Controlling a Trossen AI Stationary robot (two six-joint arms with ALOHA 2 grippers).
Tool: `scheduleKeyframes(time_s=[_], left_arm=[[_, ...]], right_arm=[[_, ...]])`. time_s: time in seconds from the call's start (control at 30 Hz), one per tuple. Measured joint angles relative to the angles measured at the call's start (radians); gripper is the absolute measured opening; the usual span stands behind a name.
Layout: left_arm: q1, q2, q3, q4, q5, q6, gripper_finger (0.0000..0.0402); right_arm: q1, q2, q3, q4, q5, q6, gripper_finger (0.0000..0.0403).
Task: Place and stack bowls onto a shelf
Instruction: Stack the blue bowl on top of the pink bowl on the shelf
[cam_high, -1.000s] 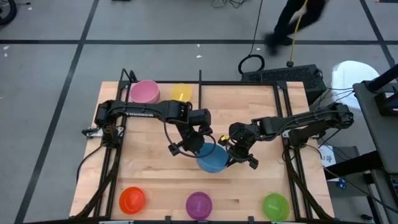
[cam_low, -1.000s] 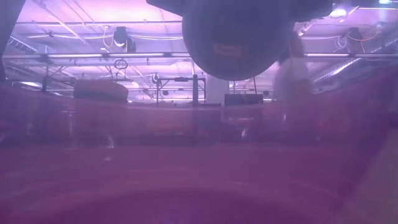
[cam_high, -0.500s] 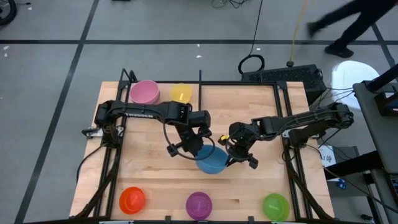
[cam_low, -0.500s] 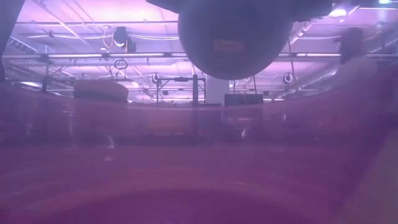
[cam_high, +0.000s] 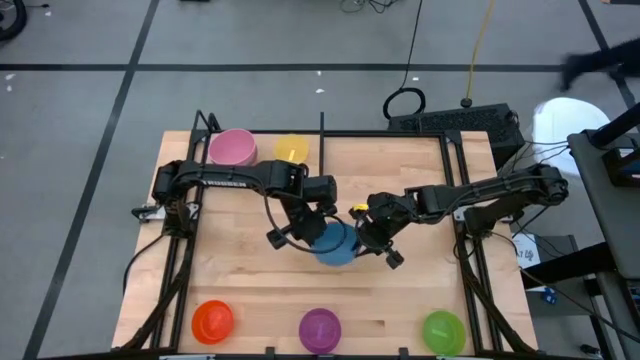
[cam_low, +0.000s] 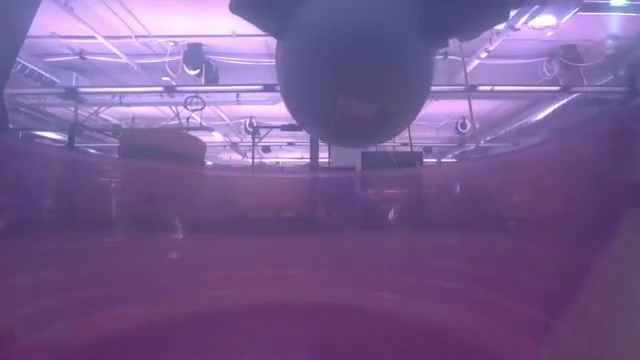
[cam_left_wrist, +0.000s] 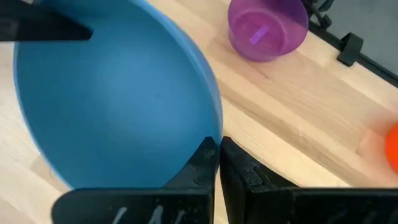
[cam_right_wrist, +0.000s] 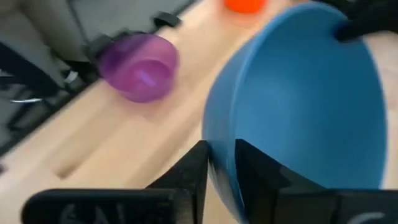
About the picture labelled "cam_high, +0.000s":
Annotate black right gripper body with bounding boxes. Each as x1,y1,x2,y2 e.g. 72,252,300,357
352,192,417,271

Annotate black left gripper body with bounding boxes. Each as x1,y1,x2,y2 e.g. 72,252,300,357
267,199,339,250

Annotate blue plastic bowl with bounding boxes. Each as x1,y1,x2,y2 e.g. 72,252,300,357
311,222,361,268

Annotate yellow plastic bowl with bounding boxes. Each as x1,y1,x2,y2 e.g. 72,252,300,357
273,133,311,166

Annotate purple plastic bowl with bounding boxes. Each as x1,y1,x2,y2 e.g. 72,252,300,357
298,307,343,354

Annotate pink plastic bowl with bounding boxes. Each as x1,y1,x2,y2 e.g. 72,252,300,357
208,128,259,167

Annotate green plastic bowl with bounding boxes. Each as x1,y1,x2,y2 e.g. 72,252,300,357
422,310,466,356

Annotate black computer case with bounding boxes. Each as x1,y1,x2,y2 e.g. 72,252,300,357
387,103,526,170

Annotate orange plastic bowl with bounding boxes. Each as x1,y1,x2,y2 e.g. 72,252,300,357
191,299,235,346

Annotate white paper sheet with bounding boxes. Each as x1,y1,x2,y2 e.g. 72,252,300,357
511,232,542,267

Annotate grey equipment cart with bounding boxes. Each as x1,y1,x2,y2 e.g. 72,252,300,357
567,102,640,360

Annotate person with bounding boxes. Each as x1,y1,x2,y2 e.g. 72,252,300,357
559,37,640,92

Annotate black wheel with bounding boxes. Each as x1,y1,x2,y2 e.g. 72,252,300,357
0,0,29,43

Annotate black shelf divider post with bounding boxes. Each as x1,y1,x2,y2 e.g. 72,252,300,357
318,111,326,177

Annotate black metal table frame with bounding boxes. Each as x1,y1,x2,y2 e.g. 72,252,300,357
115,109,539,360

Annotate black looped floor cable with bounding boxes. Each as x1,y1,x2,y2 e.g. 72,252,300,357
382,0,427,121

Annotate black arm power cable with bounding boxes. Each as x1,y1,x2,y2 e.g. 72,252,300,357
121,232,169,297

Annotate yellow floor cable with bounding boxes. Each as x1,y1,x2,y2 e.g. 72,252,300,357
459,0,497,109

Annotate tangled black cables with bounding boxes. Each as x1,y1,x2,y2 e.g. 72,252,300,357
339,0,406,15

